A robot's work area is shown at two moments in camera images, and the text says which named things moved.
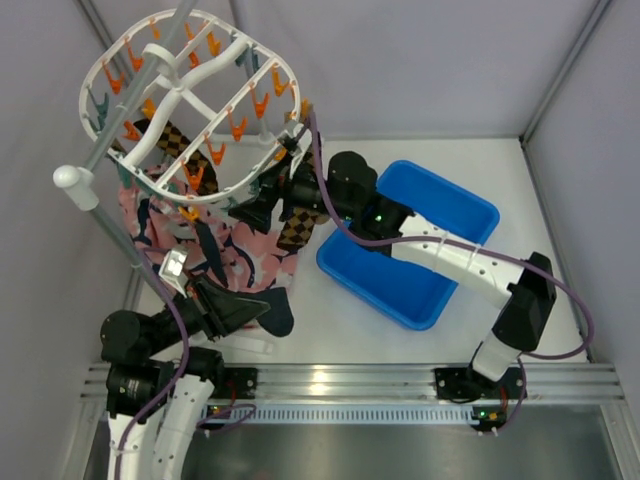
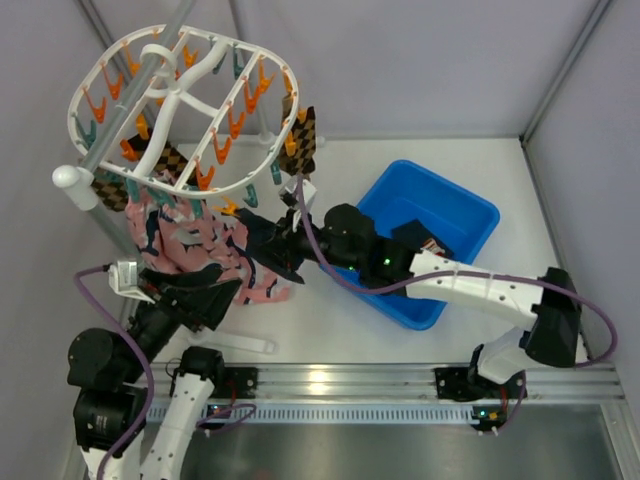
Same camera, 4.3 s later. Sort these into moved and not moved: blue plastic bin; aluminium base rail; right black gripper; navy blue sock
Moved: navy blue sock; right black gripper
Not moved: aluminium base rail; blue plastic bin
